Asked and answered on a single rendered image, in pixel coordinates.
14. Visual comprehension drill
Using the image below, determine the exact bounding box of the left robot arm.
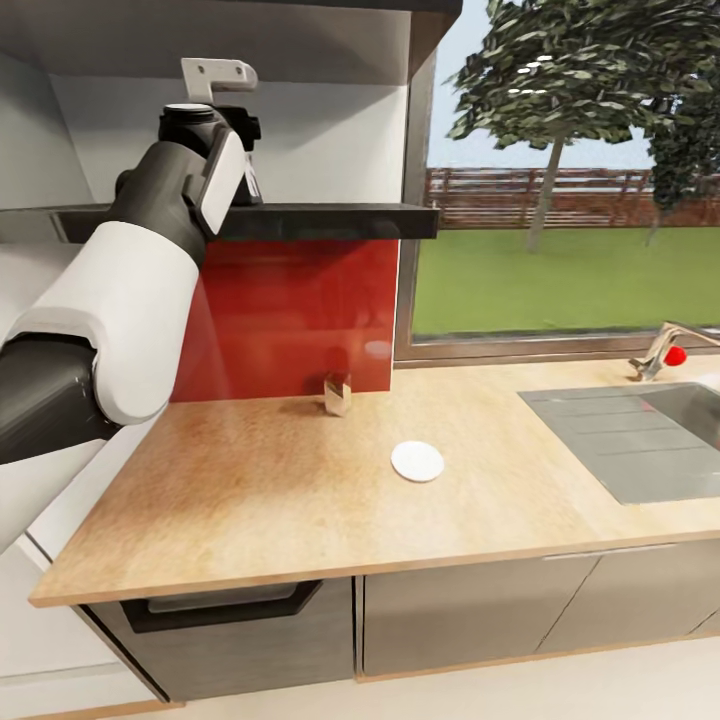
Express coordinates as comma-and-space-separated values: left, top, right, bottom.
0, 57, 261, 554

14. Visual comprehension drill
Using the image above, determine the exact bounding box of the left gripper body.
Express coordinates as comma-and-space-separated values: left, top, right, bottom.
213, 105, 253, 153

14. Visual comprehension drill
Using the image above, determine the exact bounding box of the bottle of coffee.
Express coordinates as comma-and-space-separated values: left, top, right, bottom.
231, 151, 263, 206

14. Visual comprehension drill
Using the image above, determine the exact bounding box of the saucer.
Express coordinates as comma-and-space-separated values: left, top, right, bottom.
391, 441, 443, 481

